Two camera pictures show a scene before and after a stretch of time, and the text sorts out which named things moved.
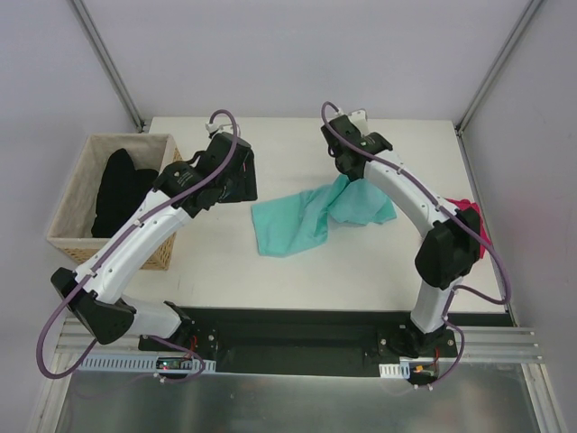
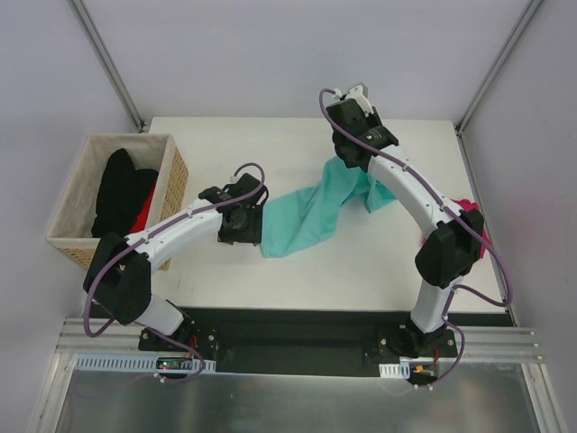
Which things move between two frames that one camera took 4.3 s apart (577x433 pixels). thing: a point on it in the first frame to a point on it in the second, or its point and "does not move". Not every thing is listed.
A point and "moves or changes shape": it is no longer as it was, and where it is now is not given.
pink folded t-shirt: (464, 205) does not move
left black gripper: (246, 176) to (252, 224)
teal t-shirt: (288, 225) moves or changes shape
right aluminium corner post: (499, 66) does not move
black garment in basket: (123, 189) does not move
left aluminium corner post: (102, 53) does not move
